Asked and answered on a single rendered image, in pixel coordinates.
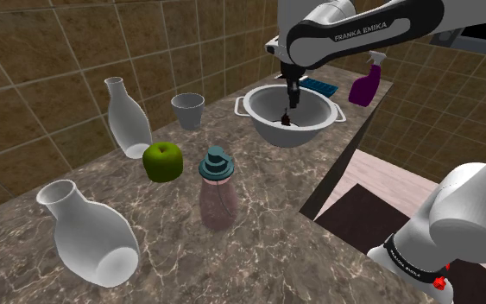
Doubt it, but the wide white vase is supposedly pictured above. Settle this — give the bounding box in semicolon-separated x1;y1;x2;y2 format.
35;179;142;289

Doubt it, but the tall slim white vase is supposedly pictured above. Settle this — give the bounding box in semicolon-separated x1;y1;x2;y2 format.
104;76;154;160

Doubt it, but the grey cup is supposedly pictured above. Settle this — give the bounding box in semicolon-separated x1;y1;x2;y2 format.
170;92;206;131

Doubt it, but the blue ice cube tray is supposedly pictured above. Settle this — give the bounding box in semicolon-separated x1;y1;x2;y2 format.
299;75;339;98

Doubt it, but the green apple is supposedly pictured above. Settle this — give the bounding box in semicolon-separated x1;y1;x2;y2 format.
142;141;184;184

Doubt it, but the white bowl with handles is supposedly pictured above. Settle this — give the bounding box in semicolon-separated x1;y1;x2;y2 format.
234;83;348;149

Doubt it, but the purple spray bottle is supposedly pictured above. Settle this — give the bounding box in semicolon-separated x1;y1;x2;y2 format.
348;51;388;108

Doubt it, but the grey black appliance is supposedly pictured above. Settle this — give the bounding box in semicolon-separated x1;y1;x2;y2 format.
429;18;486;60

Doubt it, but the pink bottle with teal lid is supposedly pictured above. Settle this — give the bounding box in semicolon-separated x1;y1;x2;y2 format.
198;145;239;231

